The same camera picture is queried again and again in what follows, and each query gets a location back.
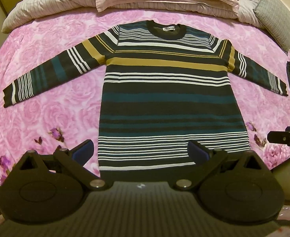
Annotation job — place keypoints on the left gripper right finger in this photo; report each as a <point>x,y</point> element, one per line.
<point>206,161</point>

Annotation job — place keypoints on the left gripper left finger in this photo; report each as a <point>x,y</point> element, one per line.
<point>72,163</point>

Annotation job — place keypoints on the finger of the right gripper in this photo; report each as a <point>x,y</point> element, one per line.
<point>278,137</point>

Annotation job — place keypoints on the striped knit sweater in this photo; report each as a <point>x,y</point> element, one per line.
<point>163,87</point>

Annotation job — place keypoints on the pink floral bed blanket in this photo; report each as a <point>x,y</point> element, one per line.
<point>75,106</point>

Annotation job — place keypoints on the grey checked cushion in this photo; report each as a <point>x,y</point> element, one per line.
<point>275,17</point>

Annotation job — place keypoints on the grey striped pillow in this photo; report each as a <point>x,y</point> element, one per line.
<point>27,10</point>

